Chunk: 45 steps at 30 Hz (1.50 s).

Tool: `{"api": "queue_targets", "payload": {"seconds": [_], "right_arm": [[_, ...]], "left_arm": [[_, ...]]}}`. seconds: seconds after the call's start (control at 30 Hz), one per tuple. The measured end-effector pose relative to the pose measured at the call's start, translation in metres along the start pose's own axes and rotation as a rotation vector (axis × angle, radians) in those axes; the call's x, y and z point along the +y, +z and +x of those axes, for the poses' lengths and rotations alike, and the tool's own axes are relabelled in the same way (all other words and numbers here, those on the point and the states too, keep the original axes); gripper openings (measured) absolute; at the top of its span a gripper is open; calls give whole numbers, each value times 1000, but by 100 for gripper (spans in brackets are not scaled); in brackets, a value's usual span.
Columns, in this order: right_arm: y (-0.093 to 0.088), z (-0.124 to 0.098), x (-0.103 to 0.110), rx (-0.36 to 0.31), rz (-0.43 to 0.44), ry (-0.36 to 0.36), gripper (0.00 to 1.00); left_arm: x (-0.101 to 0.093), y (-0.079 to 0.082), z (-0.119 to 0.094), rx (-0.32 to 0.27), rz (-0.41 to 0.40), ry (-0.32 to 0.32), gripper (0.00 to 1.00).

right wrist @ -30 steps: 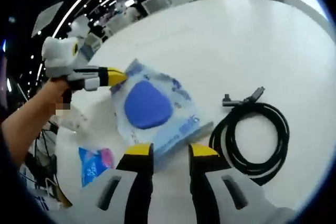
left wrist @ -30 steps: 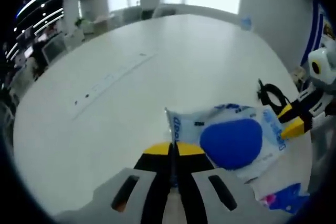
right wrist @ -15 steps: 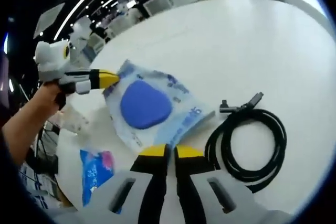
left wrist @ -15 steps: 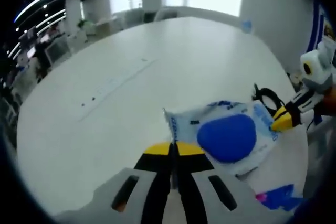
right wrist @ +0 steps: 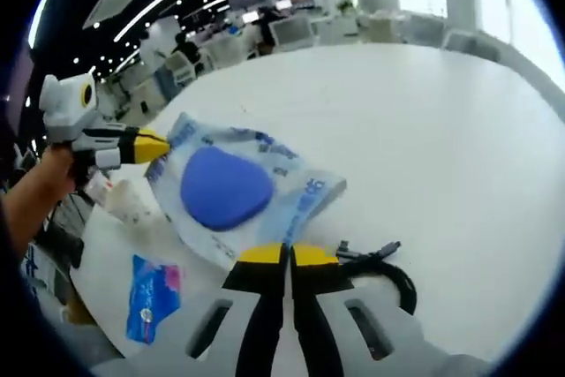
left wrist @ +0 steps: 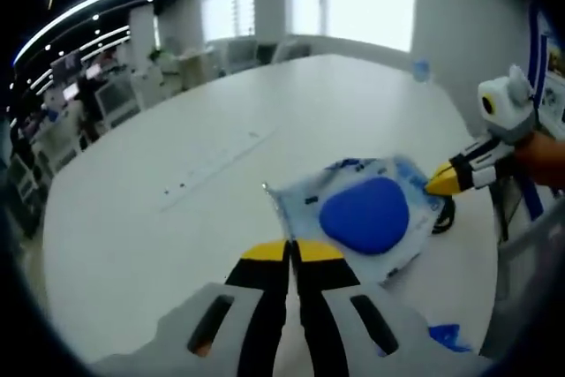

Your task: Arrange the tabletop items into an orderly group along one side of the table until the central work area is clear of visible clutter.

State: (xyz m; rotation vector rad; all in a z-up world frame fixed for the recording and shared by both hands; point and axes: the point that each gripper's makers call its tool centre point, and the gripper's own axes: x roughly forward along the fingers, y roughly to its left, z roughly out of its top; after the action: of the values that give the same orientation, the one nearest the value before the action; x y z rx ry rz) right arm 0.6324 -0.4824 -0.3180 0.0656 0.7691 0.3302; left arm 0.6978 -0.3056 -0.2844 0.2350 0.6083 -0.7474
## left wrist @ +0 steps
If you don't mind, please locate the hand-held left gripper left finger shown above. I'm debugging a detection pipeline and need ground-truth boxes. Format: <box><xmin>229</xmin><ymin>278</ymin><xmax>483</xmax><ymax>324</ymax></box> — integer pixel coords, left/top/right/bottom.
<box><xmin>156</xmin><ymin>238</ymin><xmax>291</xmax><ymax>377</ymax></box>

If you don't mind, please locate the blue plastic bag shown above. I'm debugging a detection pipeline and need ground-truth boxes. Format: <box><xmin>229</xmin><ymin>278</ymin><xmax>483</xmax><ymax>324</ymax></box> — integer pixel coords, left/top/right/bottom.
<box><xmin>426</xmin><ymin>323</ymin><xmax>474</xmax><ymax>354</ymax></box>

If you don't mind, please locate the large bright window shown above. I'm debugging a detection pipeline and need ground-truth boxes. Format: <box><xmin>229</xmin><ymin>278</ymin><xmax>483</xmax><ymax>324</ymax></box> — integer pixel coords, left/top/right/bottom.
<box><xmin>285</xmin><ymin>0</ymin><xmax>417</xmax><ymax>52</ymax></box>

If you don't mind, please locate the person's grey clothing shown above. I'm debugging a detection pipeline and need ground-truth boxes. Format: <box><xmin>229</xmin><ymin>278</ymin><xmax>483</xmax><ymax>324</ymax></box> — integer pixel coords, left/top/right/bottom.
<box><xmin>478</xmin><ymin>208</ymin><xmax>565</xmax><ymax>360</ymax></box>

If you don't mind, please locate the hanging display screen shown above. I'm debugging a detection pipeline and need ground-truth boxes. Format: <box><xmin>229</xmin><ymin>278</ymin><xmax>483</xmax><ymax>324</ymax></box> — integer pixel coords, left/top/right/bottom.
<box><xmin>50</xmin><ymin>52</ymin><xmax>83</xmax><ymax>77</ymax></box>

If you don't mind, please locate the person's left hand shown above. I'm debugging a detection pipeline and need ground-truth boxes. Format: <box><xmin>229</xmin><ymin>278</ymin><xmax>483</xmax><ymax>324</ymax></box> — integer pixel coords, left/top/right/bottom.
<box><xmin>272</xmin><ymin>304</ymin><xmax>310</xmax><ymax>377</ymax></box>

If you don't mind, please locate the potted plant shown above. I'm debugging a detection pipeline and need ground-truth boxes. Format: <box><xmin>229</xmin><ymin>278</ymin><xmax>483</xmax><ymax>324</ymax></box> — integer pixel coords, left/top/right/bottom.
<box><xmin>148</xmin><ymin>46</ymin><xmax>172</xmax><ymax>67</ymax></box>

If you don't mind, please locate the beige low cabinet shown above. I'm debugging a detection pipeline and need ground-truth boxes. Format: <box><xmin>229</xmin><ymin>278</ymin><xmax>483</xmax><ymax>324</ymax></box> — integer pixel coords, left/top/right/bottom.
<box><xmin>178</xmin><ymin>52</ymin><xmax>222</xmax><ymax>87</ymax></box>

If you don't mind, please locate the clear bag with blue mouse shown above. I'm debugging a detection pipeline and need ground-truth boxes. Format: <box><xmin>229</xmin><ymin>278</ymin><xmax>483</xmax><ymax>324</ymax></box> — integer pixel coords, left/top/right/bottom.
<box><xmin>263</xmin><ymin>154</ymin><xmax>447</xmax><ymax>286</ymax></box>

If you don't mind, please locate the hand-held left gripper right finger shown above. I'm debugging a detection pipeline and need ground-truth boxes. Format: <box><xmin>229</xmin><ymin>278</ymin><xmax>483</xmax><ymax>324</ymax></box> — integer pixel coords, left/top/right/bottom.
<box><xmin>291</xmin><ymin>238</ymin><xmax>438</xmax><ymax>377</ymax></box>

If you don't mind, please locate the black cable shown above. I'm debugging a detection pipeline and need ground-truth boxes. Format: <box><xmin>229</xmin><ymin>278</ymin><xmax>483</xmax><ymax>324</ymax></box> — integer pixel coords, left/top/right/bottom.
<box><xmin>430</xmin><ymin>198</ymin><xmax>459</xmax><ymax>237</ymax></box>

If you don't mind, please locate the clear plastic water bottle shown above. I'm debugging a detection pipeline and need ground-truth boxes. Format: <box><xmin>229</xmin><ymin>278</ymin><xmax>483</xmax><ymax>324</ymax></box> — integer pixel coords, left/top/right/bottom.
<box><xmin>411</xmin><ymin>57</ymin><xmax>433</xmax><ymax>83</ymax></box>

